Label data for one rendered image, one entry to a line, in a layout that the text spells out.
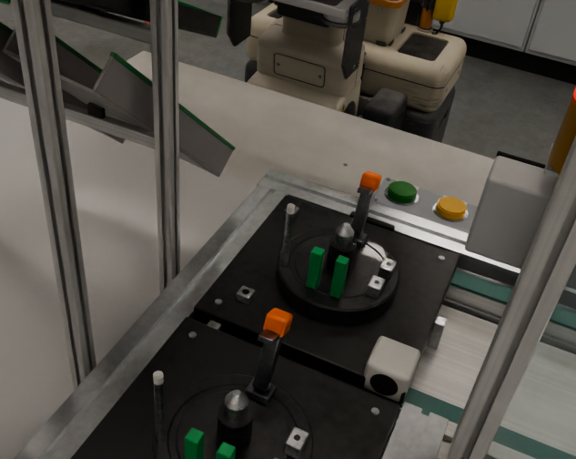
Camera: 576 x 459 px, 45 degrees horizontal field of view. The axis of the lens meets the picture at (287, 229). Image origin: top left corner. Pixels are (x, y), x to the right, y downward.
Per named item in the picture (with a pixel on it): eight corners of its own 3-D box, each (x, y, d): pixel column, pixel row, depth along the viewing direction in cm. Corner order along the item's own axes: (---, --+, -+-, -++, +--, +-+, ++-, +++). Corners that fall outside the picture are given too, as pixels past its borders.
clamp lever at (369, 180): (349, 229, 83) (367, 169, 81) (365, 234, 83) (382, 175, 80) (341, 237, 80) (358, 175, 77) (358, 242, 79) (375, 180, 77)
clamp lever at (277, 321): (255, 378, 65) (274, 305, 62) (275, 386, 64) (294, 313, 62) (239, 394, 61) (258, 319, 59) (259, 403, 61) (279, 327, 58)
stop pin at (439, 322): (429, 338, 80) (437, 314, 78) (439, 342, 80) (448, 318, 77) (426, 346, 79) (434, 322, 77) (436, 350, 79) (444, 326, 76)
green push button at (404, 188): (390, 188, 99) (393, 177, 97) (418, 197, 97) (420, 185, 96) (381, 202, 96) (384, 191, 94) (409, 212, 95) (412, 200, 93)
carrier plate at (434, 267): (284, 206, 93) (285, 193, 92) (457, 266, 87) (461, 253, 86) (193, 320, 76) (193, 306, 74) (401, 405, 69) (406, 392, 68)
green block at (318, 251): (309, 280, 77) (315, 245, 73) (319, 283, 76) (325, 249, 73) (305, 286, 76) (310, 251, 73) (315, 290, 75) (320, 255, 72)
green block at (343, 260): (333, 289, 76) (339, 254, 73) (343, 292, 75) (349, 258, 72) (328, 295, 75) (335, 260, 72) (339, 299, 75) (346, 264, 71)
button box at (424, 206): (378, 209, 103) (385, 174, 99) (518, 255, 98) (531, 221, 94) (362, 234, 98) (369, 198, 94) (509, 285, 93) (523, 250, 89)
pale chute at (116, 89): (146, 141, 96) (160, 112, 96) (219, 178, 91) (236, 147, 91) (0, 50, 70) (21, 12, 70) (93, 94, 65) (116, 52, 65)
